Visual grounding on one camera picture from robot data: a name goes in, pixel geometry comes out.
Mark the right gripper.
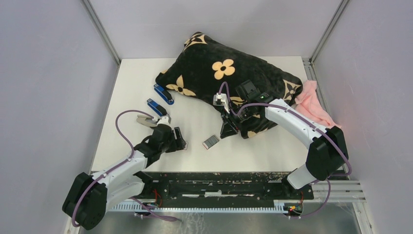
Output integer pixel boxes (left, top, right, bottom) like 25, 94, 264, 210
220, 100, 253, 139

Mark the box of staples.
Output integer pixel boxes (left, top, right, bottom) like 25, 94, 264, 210
202, 135, 220, 150

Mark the grey beige stapler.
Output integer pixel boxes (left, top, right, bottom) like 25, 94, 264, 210
136, 115, 159, 129

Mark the blue stapler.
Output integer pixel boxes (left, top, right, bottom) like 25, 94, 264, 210
153, 83, 174, 105
147, 98, 169, 117

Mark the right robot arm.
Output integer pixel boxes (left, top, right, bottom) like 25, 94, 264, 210
213, 80, 352, 199

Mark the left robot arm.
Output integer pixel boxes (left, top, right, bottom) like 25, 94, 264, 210
62, 124, 187, 230

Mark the black pillow with beige flowers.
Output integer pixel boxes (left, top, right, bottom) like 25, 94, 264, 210
155, 31, 303, 139

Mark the pink cloth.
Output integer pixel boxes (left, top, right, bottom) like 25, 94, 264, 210
295, 80, 341, 128

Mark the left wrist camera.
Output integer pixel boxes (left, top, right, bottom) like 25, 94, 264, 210
157, 115, 171, 127

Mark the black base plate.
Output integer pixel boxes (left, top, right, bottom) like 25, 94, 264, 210
122, 170, 349, 209

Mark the white cable duct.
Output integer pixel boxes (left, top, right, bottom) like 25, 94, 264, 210
109, 199, 293, 215

